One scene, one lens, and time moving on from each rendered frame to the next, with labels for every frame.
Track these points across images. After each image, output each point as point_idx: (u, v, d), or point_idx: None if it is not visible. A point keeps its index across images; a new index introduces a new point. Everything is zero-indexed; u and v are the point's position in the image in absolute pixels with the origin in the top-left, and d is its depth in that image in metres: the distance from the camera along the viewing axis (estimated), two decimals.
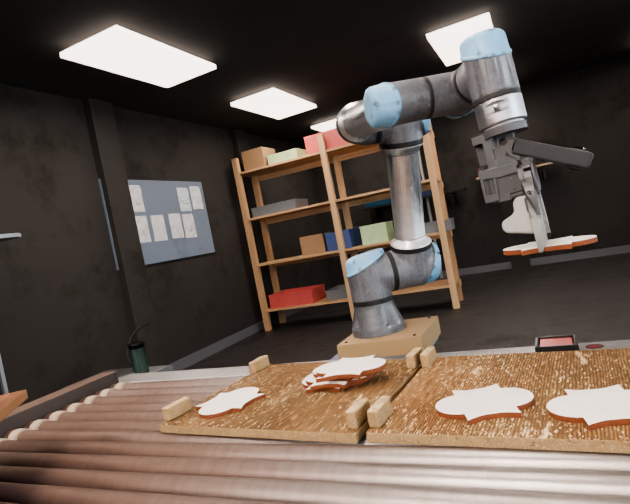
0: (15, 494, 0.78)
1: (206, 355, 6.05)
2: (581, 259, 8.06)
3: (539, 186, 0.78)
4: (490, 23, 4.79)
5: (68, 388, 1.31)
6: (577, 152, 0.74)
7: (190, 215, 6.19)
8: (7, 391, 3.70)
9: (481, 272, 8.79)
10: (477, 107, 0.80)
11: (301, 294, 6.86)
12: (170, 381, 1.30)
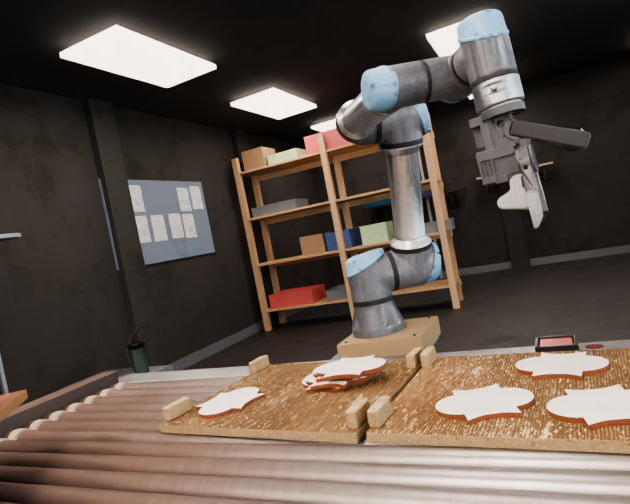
0: (15, 494, 0.78)
1: (206, 355, 6.05)
2: (581, 259, 8.06)
3: (537, 167, 0.78)
4: None
5: (68, 388, 1.31)
6: (574, 132, 0.74)
7: (190, 215, 6.19)
8: (7, 391, 3.70)
9: (481, 272, 8.79)
10: (474, 89, 0.79)
11: (301, 294, 6.86)
12: (170, 381, 1.30)
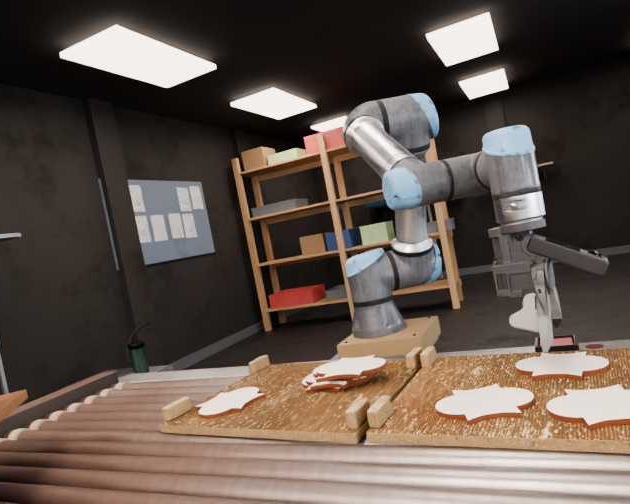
0: (15, 494, 0.78)
1: (206, 355, 6.05)
2: None
3: (552, 285, 0.79)
4: (490, 23, 4.79)
5: (68, 388, 1.31)
6: (592, 259, 0.74)
7: (190, 215, 6.19)
8: (7, 391, 3.70)
9: (481, 272, 8.79)
10: (496, 201, 0.80)
11: (301, 294, 6.86)
12: (170, 381, 1.30)
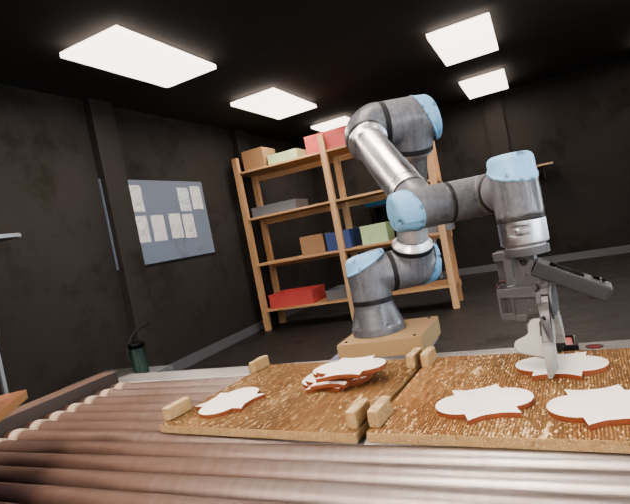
0: (15, 494, 0.78)
1: (206, 355, 6.05)
2: (581, 259, 8.06)
3: (556, 309, 0.79)
4: (490, 23, 4.79)
5: (68, 388, 1.31)
6: (596, 285, 0.75)
7: (190, 215, 6.19)
8: (7, 391, 3.70)
9: (481, 272, 8.79)
10: (500, 226, 0.80)
11: (301, 294, 6.86)
12: (170, 381, 1.30)
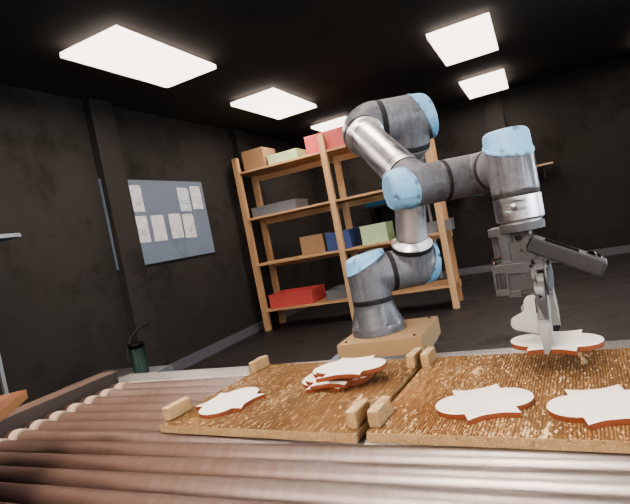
0: (15, 494, 0.78)
1: (206, 355, 6.05)
2: None
3: (551, 285, 0.79)
4: (490, 23, 4.79)
5: (68, 388, 1.31)
6: (591, 259, 0.75)
7: (190, 215, 6.19)
8: (7, 391, 3.70)
9: (481, 272, 8.79)
10: (495, 201, 0.80)
11: (301, 294, 6.86)
12: (170, 381, 1.30)
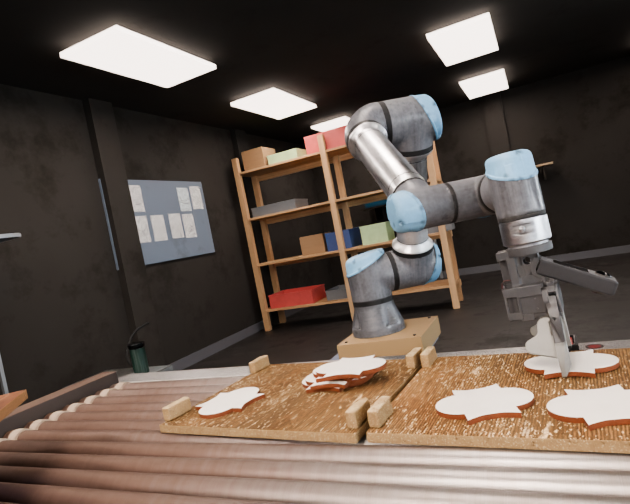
0: (15, 494, 0.78)
1: (206, 355, 6.05)
2: (581, 259, 8.06)
3: (562, 306, 0.79)
4: (490, 23, 4.79)
5: (68, 388, 1.31)
6: (602, 280, 0.75)
7: (190, 215, 6.19)
8: (7, 391, 3.70)
9: (481, 272, 8.79)
10: (502, 225, 0.80)
11: (301, 294, 6.86)
12: (170, 381, 1.30)
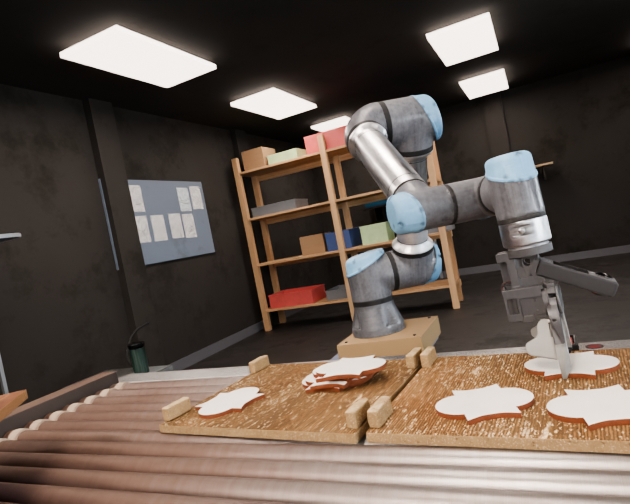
0: (15, 494, 0.78)
1: (206, 355, 6.05)
2: (581, 259, 8.06)
3: (563, 307, 0.79)
4: (490, 23, 4.79)
5: (68, 388, 1.31)
6: (602, 281, 0.75)
7: (190, 215, 6.19)
8: (7, 391, 3.70)
9: (481, 272, 8.79)
10: (502, 226, 0.80)
11: (301, 294, 6.86)
12: (170, 381, 1.30)
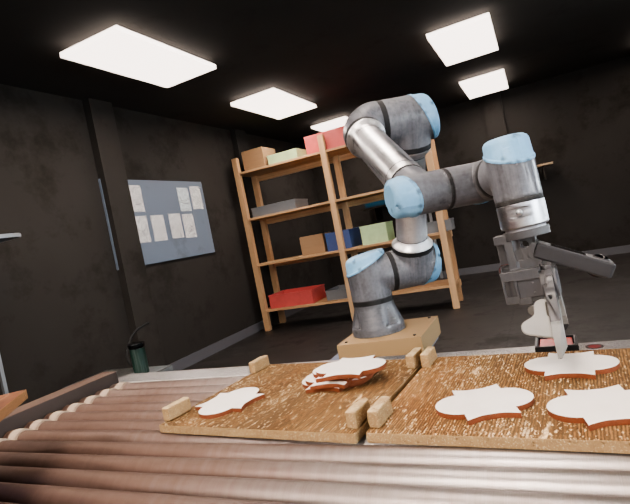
0: (15, 494, 0.78)
1: (206, 355, 6.05)
2: None
3: (560, 290, 0.79)
4: (490, 23, 4.79)
5: (68, 388, 1.31)
6: (600, 262, 0.75)
7: (190, 215, 6.19)
8: (7, 391, 3.70)
9: (481, 272, 8.79)
10: (499, 209, 0.80)
11: (301, 294, 6.86)
12: (170, 381, 1.30)
